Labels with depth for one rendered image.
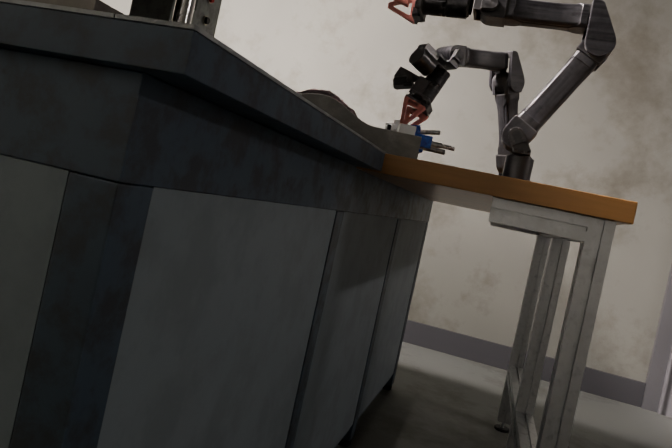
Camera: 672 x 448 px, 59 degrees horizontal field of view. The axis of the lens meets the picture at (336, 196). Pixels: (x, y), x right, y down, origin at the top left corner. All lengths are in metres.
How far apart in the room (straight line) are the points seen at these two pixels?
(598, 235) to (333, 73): 2.54
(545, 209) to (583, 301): 0.18
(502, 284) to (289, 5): 2.01
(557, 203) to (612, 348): 2.30
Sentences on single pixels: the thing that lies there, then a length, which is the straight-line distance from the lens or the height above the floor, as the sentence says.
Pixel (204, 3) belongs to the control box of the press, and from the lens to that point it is 2.29.
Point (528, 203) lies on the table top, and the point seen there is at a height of 0.76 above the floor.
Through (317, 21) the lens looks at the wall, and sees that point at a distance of 3.62.
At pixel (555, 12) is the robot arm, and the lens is 1.48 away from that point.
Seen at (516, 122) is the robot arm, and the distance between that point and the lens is 1.40.
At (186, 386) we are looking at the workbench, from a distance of 0.71.
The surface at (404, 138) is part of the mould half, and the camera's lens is 1.24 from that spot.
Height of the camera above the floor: 0.70
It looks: level
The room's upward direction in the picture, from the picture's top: 12 degrees clockwise
